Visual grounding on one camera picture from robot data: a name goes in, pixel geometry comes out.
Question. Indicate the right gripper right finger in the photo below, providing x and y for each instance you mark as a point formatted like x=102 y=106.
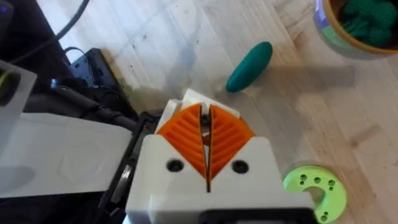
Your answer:
x=242 y=149

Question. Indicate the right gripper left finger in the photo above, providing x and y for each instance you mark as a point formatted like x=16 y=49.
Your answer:
x=174 y=149

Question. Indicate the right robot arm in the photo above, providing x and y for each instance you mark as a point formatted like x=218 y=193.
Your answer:
x=62 y=155

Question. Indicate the green toy cucumber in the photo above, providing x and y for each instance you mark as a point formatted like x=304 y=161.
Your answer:
x=248 y=67

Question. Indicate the green disc with holes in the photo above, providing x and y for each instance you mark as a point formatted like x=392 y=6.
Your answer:
x=334 y=193

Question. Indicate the black box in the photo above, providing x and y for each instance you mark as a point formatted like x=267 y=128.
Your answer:
x=93 y=68

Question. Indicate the tub with green toys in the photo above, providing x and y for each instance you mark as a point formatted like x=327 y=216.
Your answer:
x=367 y=21

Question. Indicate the black rail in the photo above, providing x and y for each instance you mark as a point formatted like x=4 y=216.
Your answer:
x=136 y=149

